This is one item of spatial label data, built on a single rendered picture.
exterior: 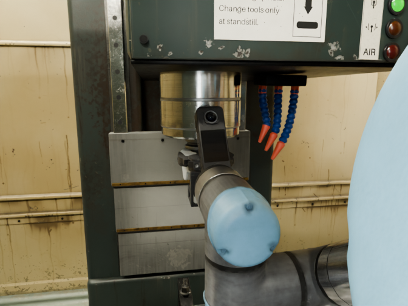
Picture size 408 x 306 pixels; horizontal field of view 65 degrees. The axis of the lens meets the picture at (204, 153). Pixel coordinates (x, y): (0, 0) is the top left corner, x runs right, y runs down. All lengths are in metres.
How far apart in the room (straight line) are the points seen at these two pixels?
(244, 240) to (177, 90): 0.32
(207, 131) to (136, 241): 0.75
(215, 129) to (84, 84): 0.69
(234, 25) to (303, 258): 0.31
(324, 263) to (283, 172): 1.25
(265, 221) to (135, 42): 0.27
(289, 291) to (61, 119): 1.27
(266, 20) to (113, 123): 0.76
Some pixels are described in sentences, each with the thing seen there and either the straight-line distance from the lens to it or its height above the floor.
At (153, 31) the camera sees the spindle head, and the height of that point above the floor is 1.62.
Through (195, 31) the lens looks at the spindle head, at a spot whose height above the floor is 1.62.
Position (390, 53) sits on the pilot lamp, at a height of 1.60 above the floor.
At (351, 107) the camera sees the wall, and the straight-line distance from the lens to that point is 1.76.
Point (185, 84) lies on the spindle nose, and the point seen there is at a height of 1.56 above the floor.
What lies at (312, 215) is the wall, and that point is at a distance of 1.79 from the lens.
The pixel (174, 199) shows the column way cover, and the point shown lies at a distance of 1.13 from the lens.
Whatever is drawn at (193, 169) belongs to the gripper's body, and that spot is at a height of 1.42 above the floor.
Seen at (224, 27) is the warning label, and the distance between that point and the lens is 0.45.
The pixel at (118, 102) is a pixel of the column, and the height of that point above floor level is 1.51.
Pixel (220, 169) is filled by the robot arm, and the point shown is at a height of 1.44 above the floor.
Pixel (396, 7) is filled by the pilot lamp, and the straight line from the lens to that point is 0.56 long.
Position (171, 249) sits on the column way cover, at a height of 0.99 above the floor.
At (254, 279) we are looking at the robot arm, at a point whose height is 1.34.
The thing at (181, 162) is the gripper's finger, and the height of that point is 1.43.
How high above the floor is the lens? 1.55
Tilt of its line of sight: 11 degrees down
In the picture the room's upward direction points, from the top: straight up
